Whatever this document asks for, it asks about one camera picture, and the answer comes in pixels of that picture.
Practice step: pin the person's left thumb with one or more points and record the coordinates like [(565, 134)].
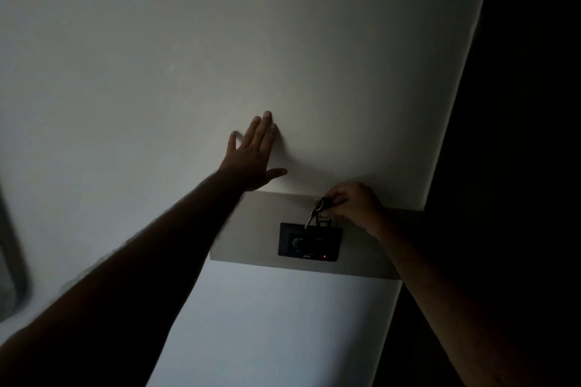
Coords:
[(275, 173)]

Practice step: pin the grey wall mounting plate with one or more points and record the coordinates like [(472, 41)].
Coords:
[(249, 228)]

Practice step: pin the person's left forearm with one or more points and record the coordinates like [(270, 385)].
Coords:
[(136, 273)]

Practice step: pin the person's right fingers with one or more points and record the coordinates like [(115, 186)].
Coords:
[(338, 203)]

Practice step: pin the person's right forearm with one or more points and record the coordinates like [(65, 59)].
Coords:
[(445, 305)]

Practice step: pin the person's left little finger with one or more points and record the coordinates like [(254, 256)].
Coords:
[(232, 142)]

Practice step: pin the person's right hand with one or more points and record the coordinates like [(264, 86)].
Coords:
[(358, 205)]

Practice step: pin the person's left middle finger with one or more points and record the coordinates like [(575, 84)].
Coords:
[(262, 130)]

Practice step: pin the dark door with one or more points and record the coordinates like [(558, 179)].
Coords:
[(522, 105)]

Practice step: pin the person's left hand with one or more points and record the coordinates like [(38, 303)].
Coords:
[(247, 162)]

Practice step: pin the black wall switch panel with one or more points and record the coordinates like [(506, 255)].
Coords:
[(308, 244)]

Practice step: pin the bunch of metal keys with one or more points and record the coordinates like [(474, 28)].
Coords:
[(317, 210)]

